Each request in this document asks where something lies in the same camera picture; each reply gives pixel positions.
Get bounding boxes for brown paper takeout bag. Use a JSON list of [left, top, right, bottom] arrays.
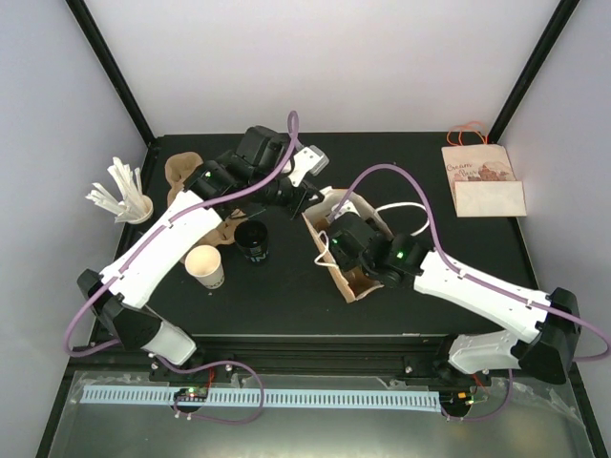
[[300, 186, 433, 305]]

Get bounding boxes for stack of black cup lids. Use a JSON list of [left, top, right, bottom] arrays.
[[234, 220, 269, 265]]

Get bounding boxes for brown pulp cup carrier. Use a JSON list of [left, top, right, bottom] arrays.
[[200, 219, 243, 247]]

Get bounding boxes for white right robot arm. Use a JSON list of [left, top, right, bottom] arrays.
[[326, 212, 581, 385]]

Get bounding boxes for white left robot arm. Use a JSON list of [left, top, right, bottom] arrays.
[[77, 126, 328, 381]]

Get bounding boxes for white paper coffee cup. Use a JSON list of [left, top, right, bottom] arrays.
[[184, 245, 225, 290]]

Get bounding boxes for stack of pulp cup carriers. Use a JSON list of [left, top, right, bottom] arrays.
[[164, 152, 203, 206]]

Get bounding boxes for cup of white wrapped stirrers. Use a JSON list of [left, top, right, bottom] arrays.
[[85, 156, 154, 225]]

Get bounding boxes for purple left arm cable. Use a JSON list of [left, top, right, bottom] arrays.
[[63, 111, 302, 425]]

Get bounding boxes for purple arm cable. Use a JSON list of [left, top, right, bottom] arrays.
[[63, 111, 302, 425], [328, 163, 611, 424]]

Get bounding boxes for printed paper bag orange handles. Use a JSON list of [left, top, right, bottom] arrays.
[[441, 121, 527, 218]]

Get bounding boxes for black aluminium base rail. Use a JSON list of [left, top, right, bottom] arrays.
[[71, 333, 574, 387]]

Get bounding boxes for light blue cable duct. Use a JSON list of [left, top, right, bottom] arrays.
[[79, 385, 441, 413]]

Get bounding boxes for black left frame post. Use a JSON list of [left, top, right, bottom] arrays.
[[65, 0, 156, 146]]

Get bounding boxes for black frame post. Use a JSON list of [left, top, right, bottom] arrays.
[[488, 0, 580, 144], [65, 0, 156, 146]]

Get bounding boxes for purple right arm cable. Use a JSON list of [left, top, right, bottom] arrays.
[[328, 163, 611, 424]]

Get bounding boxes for black right frame post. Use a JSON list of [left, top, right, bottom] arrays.
[[488, 0, 580, 144]]

